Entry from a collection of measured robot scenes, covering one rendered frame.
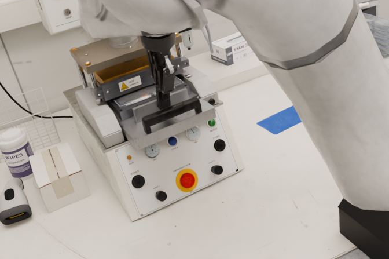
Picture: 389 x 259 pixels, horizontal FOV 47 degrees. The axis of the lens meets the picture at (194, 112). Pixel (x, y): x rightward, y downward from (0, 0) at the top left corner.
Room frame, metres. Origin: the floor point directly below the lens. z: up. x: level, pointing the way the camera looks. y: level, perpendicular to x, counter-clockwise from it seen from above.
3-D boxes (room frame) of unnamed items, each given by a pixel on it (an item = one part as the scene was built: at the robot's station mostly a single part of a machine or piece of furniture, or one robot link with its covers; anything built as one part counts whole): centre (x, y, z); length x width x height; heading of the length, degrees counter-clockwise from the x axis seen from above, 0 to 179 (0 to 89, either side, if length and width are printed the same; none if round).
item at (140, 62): (1.19, 0.14, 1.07); 0.22 x 0.17 x 0.10; 112
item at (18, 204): (1.04, 0.54, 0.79); 0.20 x 0.08 x 0.08; 18
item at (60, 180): (1.08, 0.42, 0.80); 0.19 x 0.13 x 0.09; 18
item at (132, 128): (1.08, 0.11, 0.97); 0.30 x 0.22 x 0.08; 22
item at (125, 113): (1.12, 0.12, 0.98); 0.20 x 0.17 x 0.03; 112
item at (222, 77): (1.78, -0.44, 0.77); 0.84 x 0.30 x 0.04; 108
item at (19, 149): (1.20, 0.56, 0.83); 0.09 x 0.09 x 0.15
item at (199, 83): (1.17, 0.00, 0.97); 0.26 x 0.05 x 0.07; 22
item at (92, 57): (1.23, 0.15, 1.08); 0.31 x 0.24 x 0.13; 112
